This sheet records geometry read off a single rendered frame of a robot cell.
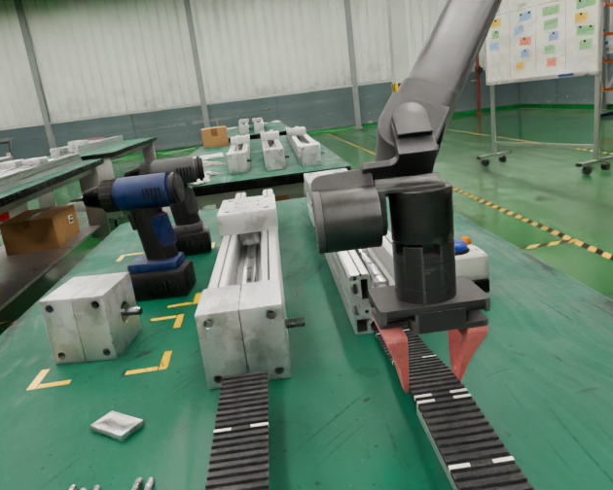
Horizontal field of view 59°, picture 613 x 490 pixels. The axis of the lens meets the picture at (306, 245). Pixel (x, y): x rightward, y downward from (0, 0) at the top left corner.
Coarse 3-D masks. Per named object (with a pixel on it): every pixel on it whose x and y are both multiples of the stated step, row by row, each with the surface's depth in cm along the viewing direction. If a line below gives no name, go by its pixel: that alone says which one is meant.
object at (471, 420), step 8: (456, 416) 47; (464, 416) 47; (472, 416) 47; (480, 416) 47; (432, 424) 47; (440, 424) 47; (448, 424) 46; (456, 424) 46; (464, 424) 46; (472, 424) 46; (480, 424) 46; (488, 424) 46; (432, 432) 46; (440, 432) 46
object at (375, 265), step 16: (384, 240) 85; (336, 256) 85; (352, 256) 79; (368, 256) 88; (384, 256) 84; (336, 272) 90; (352, 272) 72; (368, 272) 81; (384, 272) 83; (352, 288) 74; (368, 288) 72; (352, 304) 72; (368, 304) 72; (352, 320) 74; (368, 320) 73
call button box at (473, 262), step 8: (472, 248) 84; (456, 256) 82; (464, 256) 81; (472, 256) 81; (480, 256) 81; (456, 264) 80; (464, 264) 81; (472, 264) 81; (480, 264) 81; (456, 272) 81; (464, 272) 81; (472, 272) 81; (480, 272) 81; (488, 272) 82; (472, 280) 81; (480, 280) 82; (488, 280) 82; (488, 288) 82
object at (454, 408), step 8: (472, 400) 49; (424, 408) 49; (432, 408) 49; (440, 408) 49; (448, 408) 49; (456, 408) 48; (464, 408) 48; (472, 408) 48; (424, 416) 48; (432, 416) 48; (440, 416) 48; (448, 416) 48
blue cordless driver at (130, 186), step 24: (96, 192) 94; (120, 192) 93; (144, 192) 93; (168, 192) 93; (144, 216) 95; (144, 240) 96; (168, 240) 96; (144, 264) 96; (168, 264) 96; (192, 264) 101; (144, 288) 97; (168, 288) 96
